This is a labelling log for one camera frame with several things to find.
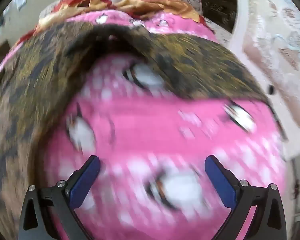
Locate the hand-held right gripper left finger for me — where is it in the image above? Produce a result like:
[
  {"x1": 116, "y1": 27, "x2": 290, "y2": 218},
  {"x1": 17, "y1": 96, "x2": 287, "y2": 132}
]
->
[{"x1": 18, "y1": 155, "x2": 101, "y2": 240}]

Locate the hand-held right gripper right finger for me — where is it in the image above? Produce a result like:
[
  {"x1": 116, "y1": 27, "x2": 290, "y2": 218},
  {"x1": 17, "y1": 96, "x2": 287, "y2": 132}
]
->
[{"x1": 204, "y1": 155, "x2": 287, "y2": 240}]

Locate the dark floral patterned garment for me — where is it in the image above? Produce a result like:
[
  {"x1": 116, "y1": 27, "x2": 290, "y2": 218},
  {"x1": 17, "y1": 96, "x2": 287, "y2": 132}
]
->
[{"x1": 0, "y1": 21, "x2": 273, "y2": 240}]

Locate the pink penguin print blanket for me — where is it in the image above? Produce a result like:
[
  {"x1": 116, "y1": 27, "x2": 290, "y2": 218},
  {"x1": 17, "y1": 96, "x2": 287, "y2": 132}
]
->
[{"x1": 0, "y1": 9, "x2": 290, "y2": 240}]

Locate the white lace cloth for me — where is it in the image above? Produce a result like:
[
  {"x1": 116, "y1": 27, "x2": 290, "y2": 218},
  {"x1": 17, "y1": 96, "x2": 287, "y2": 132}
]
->
[{"x1": 227, "y1": 0, "x2": 300, "y2": 160}]

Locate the dark carved wooden cabinet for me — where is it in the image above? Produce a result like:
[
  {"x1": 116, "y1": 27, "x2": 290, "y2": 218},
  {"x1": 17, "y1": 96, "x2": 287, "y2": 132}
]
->
[{"x1": 199, "y1": 0, "x2": 238, "y2": 33}]

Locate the red and gold cloth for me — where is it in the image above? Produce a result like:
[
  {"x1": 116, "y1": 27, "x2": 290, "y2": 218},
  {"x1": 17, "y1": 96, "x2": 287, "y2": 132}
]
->
[{"x1": 35, "y1": 0, "x2": 205, "y2": 34}]

